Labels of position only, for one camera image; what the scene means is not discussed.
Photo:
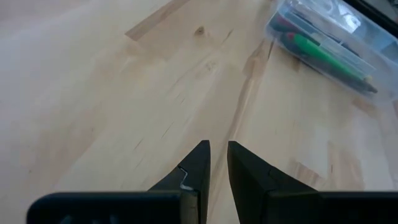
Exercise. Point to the black pen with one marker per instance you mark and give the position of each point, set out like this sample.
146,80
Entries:
326,32

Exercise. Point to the green marker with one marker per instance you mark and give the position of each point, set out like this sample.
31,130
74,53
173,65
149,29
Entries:
317,53

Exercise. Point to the green marker pen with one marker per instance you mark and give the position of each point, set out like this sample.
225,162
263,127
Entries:
342,77

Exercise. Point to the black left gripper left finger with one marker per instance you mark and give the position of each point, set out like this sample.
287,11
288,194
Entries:
199,168

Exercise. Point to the clear plastic supply box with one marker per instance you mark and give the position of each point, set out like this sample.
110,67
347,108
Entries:
385,62

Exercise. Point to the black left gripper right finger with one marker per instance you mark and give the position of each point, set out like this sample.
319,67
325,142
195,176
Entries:
258,189

